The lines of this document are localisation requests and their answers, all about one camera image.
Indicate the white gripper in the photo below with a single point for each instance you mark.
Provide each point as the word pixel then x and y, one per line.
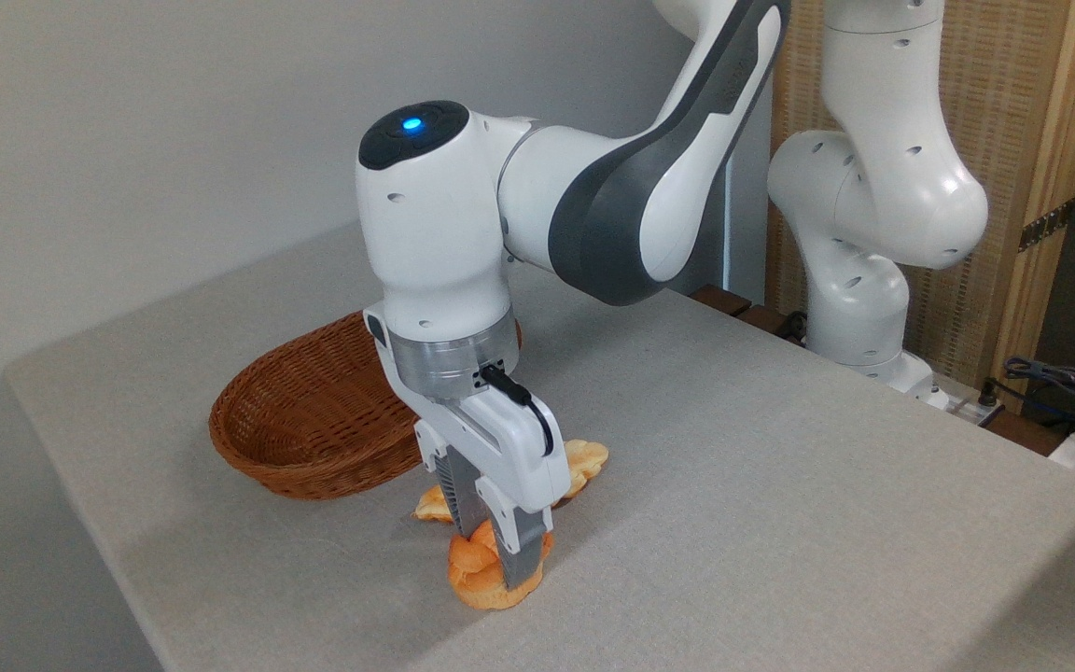
pixel 519 448

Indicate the round orange bread roll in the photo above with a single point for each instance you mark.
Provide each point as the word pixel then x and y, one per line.
pixel 472 571

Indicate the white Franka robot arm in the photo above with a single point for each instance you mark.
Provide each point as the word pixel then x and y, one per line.
pixel 873 187

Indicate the flat pale braided bread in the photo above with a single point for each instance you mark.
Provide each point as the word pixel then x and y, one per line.
pixel 586 462

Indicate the brown wicker basket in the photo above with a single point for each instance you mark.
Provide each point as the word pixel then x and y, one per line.
pixel 295 439

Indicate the dark brown wooden board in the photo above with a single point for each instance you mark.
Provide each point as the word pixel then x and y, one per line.
pixel 733 303

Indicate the wooden woven folding screen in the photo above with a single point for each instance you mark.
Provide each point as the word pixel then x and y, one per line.
pixel 1013 93

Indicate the white vertical post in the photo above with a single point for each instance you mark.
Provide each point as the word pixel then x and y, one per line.
pixel 747 233

